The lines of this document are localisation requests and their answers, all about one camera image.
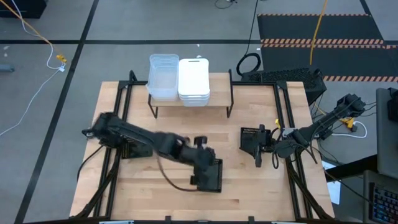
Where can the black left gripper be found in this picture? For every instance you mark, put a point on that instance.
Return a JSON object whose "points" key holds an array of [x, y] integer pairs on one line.
{"points": [[202, 158]]}

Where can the wooden shelf with black legs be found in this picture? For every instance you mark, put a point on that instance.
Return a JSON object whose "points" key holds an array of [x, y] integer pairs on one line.
{"points": [[219, 90]]}

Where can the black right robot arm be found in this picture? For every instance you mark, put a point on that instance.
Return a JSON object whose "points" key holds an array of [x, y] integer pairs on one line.
{"points": [[349, 104]]}

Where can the black box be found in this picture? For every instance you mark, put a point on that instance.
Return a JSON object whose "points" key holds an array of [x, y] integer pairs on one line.
{"points": [[21, 7]]}

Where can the black aluminium rig frame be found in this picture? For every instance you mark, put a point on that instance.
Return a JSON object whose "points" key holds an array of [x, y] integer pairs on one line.
{"points": [[112, 168]]}

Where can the black slotted plastic basket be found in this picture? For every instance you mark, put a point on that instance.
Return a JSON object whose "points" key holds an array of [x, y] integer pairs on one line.
{"points": [[141, 152], [216, 177], [248, 140]]}

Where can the grey floor object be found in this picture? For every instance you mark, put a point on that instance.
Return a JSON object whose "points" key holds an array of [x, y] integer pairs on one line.
{"points": [[6, 68]]}

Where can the black hazard-striped ramp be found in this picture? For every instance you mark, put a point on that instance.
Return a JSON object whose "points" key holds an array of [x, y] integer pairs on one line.
{"points": [[295, 28]]}

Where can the black perforated computer case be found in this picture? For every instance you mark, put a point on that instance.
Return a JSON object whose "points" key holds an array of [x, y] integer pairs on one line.
{"points": [[286, 76]]}

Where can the white paper sheet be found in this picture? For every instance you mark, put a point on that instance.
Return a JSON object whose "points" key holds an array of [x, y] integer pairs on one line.
{"points": [[334, 191]]}

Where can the black device on cabinet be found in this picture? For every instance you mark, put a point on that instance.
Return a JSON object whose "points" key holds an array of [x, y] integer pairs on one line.
{"points": [[393, 107]]}

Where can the white lid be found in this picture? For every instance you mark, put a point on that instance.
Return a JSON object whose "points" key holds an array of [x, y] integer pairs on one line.
{"points": [[193, 76]]}

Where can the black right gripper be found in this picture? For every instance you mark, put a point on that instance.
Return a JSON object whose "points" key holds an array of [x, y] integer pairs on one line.
{"points": [[267, 143]]}

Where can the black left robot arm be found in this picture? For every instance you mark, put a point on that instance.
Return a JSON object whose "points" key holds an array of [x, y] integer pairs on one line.
{"points": [[136, 133]]}

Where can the grey cabinet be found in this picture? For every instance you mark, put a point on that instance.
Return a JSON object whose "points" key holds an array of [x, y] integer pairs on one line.
{"points": [[387, 140]]}

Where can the black beam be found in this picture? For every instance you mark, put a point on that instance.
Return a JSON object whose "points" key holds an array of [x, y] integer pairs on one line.
{"points": [[354, 166]]}

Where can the grey desk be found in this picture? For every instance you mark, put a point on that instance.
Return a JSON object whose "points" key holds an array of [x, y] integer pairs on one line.
{"points": [[382, 176]]}

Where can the black computer keyboard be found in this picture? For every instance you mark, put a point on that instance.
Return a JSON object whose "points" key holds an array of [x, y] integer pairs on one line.
{"points": [[385, 205]]}

